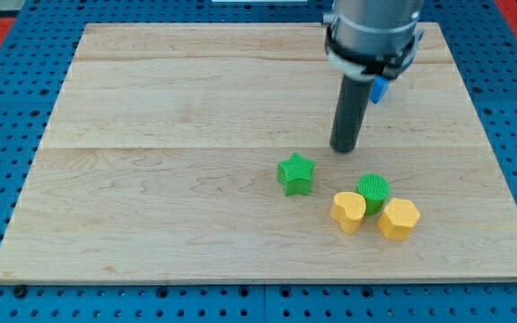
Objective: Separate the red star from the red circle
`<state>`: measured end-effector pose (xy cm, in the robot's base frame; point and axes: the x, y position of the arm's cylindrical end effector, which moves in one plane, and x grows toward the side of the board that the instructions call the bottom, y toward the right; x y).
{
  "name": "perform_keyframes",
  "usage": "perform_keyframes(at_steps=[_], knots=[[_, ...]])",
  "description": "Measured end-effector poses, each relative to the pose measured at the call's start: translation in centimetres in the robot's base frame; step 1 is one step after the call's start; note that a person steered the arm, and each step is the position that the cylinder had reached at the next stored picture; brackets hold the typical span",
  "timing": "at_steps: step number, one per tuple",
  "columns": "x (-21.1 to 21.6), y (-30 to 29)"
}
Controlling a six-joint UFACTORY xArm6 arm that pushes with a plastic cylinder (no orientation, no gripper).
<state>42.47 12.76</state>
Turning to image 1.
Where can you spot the green cylinder block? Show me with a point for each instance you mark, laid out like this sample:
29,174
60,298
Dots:
375,189

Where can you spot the wooden board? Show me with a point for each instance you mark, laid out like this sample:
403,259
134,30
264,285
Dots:
158,166

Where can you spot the yellow heart block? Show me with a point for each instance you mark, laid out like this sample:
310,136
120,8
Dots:
348,209

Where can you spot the yellow hexagon block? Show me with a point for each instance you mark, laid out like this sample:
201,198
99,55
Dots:
398,219

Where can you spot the blue clip on arm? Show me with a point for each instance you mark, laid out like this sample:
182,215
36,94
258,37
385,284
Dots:
379,88

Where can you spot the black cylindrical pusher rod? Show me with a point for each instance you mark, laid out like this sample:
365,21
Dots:
352,101

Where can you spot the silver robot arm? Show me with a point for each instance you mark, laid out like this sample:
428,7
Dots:
366,38

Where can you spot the green star block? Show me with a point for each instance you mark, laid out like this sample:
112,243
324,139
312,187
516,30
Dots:
295,174

